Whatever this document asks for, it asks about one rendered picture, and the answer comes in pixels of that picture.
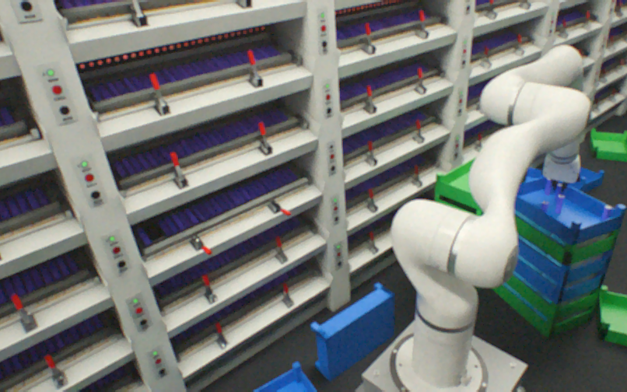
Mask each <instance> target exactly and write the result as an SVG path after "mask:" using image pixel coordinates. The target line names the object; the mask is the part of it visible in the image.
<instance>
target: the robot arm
mask: <svg viewBox="0 0 627 392"><path fill-rule="evenodd" d="M480 107H481V109H482V113H483V114H484V115H485V116H486V117H487V118H488V119H490V120H491V121H495V122H497V123H500V124H506V125H510V126H513V127H510V128H506V129H503V130H501V131H498V132H496V133H495V134H494V135H492V136H491V137H490V138H489V139H488V140H487V141H486V143H485V144H484V145H483V146H482V149H481V150H480V152H479V154H478V155H477V157H476V158H475V161H474V162H473V164H472V166H471V170H470V173H469V177H468V183H469V187H470V191H471V194H472V196H473V198H474V200H475V201H476V203H477V204H478V206H479V207H480V208H481V210H482V211H483V212H484V215H483V216H476V215H472V214H469V213H466V212H462V211H460V210H457V209H455V208H451V207H448V206H445V205H441V204H439V203H436V202H433V201H427V200H415V201H410V202H409V203H407V204H406V205H404V206H403V207H402V208H401V209H400V210H399V211H398V213H397V214H396V216H395V217H394V221H393V223H392V227H391V242H392V246H393V248H394V252H395V254H396V257H397V259H398V261H399V263H400V264H401V266H402V268H403V269H404V271H405V273H406V275H407V276H408V278H409V279H410V281H411V282H412V284H413V285H414V287H415V289H416V290H417V303H416V312H415V330H414V337H413V338H410V339H408V340H407V341H406V342H405V343H404V344H403V345H402V346H401V347H400V349H399V351H398V354H397V358H396V368H397V372H398V376H399V378H400V380H401V382H402V383H403V384H404V385H405V387H406V388H407V389H408V390H409V391H410V392H477V390H478V388H479V386H480V384H481V380H482V369H481V366H480V363H479V361H478V359H477V357H476V356H475V354H474V353H473V352H472V351H471V350H470V347H471V339H472V335H473V330H474V326H475V318H476V314H477V309H478V295H477V292H476V290H475V288H474V287H473V285H475V286H478V287H482V288H495V287H498V286H501V285H503V284H504V283H505V282H507V281H508V280H509V279H510V277H511V276H512V275H513V272H514V270H515V267H516V265H517V255H518V242H517V230H516V225H515V219H514V202H515V198H516V195H517V191H518V188H519V186H520V183H521V181H522V180H523V178H524V176H525V174H526V172H527V170H528V169H529V167H530V165H531V164H532V162H533V161H534V160H535V159H537V158H538V157H539V156H542V155H544V154H546V153H548V154H547V156H546V158H545V164H544V169H543V170H542V171H541V173H542V174H543V175H544V177H547V178H549V179H551V182H552V186H553V187H554V188H553V190H554V191H555V190H556V188H557V186H558V184H559V181H563V183H562V192H564V190H565V189H567V187H568V184H570V183H575V182H580V181H581V179H582V178H581V176H580V174H579V172H580V158H579V155H578V153H579V147H580V136H581V135H582V134H583V133H584V131H585V130H586V129H587V127H588V124H589V123H590V119H591V113H592V106H591V104H590V101H589V100H588V98H587V97H586V96H585V95H584V94H583V61H582V58H581V56H580V54H579V52H578V51H577V50H576V49H574V48H573V47H570V46H566V45H561V46H558V47H554V48H552V49H551V50H550V51H548V52H547V53H546V54H545V55H544V56H543V57H542V58H541V59H539V60H538V61H536V62H534V63H532V64H529V65H525V66H521V67H519V68H515V69H512V70H509V71H508V72H504V73H503V74H501V75H499V76H497V77H496V78H494V79H493V80H492V81H491V82H490V83H489V84H488V85H487V86H486V87H485V88H484V90H483V91H482V95H481V97H480Z"/></svg>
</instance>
